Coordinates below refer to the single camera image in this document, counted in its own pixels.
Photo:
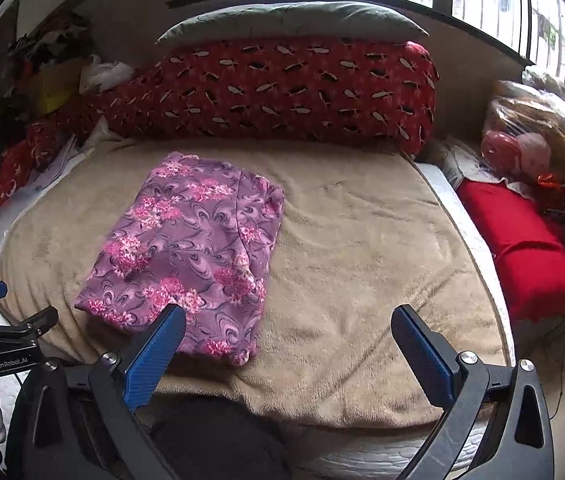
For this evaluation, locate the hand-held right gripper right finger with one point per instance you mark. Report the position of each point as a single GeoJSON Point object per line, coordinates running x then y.
{"type": "Point", "coordinates": [422, 355]}

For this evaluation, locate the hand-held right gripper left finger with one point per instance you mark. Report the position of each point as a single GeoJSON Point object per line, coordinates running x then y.
{"type": "Point", "coordinates": [155, 355]}

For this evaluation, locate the purple floral garment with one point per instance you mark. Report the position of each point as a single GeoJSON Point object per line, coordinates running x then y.
{"type": "Point", "coordinates": [187, 240]}

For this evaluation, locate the floral clothes pile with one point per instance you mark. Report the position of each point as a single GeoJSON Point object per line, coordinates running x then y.
{"type": "Point", "coordinates": [50, 45]}

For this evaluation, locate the black cloth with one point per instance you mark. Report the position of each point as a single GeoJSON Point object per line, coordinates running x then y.
{"type": "Point", "coordinates": [217, 440]}

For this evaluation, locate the beige fleece blanket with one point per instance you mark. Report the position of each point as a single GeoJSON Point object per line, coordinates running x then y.
{"type": "Point", "coordinates": [362, 260]}

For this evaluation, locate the red cushion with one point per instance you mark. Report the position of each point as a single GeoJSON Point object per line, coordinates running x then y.
{"type": "Point", "coordinates": [522, 245]}

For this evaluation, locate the yellow bag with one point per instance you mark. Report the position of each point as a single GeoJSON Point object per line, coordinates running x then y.
{"type": "Point", "coordinates": [57, 91]}

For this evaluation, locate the pink plastic bag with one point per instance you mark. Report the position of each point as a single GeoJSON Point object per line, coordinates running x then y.
{"type": "Point", "coordinates": [517, 152]}

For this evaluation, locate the white plastic bag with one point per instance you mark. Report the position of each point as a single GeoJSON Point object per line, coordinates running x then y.
{"type": "Point", "coordinates": [105, 74]}

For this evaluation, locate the clear plastic bag brown contents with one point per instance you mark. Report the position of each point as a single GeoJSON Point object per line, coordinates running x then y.
{"type": "Point", "coordinates": [537, 110]}

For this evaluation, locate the white fluffy bundle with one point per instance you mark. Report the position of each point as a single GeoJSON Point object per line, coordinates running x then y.
{"type": "Point", "coordinates": [559, 95]}

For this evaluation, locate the red patterned quilt roll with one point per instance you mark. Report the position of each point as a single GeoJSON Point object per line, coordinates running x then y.
{"type": "Point", "coordinates": [287, 90]}

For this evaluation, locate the grey pillow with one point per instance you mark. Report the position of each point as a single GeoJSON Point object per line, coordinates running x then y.
{"type": "Point", "coordinates": [287, 20]}

